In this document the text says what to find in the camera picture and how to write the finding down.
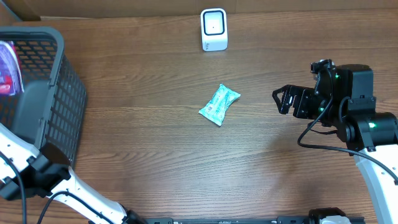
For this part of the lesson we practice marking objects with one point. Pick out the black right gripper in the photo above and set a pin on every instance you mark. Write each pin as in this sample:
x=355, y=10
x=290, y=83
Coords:
x=288, y=91

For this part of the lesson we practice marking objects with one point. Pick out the teal snack packet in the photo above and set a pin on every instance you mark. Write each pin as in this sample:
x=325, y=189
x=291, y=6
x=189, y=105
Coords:
x=216, y=108

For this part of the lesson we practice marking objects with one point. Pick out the purple snack packet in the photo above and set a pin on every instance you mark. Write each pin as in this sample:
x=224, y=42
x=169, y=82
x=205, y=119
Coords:
x=11, y=75

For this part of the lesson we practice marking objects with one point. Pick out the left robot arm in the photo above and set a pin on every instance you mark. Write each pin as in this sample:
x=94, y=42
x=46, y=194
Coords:
x=46, y=172

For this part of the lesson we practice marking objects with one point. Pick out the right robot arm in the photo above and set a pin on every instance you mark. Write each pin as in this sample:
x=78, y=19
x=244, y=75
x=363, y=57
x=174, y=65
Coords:
x=343, y=99

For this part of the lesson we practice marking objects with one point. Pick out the white barcode scanner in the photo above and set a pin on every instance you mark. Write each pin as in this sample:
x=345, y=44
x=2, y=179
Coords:
x=214, y=29

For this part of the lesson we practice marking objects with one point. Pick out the grey plastic basket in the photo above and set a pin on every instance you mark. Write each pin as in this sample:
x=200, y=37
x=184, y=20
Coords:
x=52, y=106

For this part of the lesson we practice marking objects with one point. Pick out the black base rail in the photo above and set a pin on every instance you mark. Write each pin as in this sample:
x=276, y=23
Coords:
x=278, y=220

